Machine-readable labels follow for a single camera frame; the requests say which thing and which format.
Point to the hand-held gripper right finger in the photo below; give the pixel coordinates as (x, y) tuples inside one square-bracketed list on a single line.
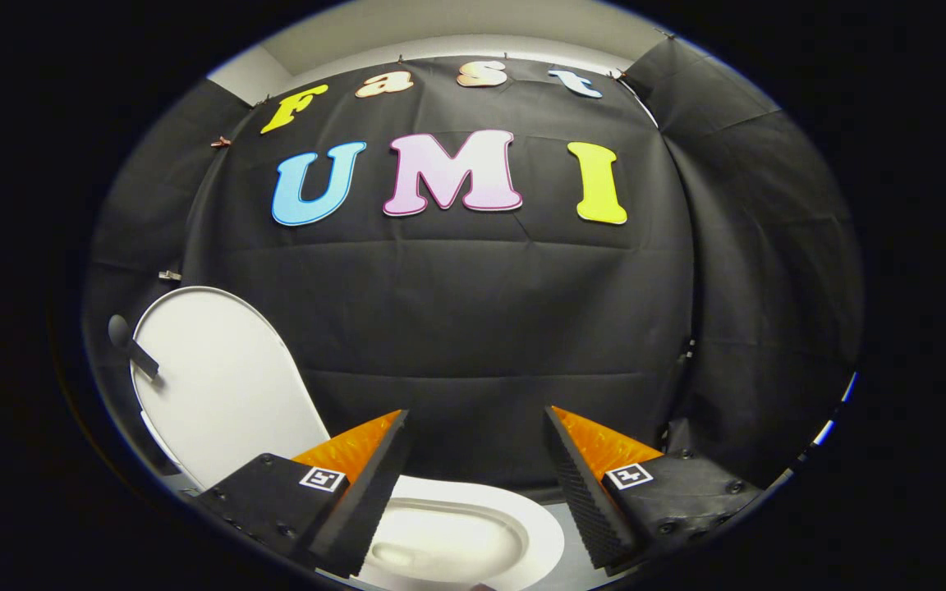
[(584, 497)]

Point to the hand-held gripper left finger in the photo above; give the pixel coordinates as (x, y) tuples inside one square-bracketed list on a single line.
[(370, 505)]

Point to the white toilet lid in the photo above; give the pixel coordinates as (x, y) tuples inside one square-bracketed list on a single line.
[(227, 386)]

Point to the black backdrop cloth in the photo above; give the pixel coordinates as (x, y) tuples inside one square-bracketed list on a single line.
[(473, 320)]

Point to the silver clip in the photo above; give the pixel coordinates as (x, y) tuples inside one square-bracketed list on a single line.
[(169, 275)]

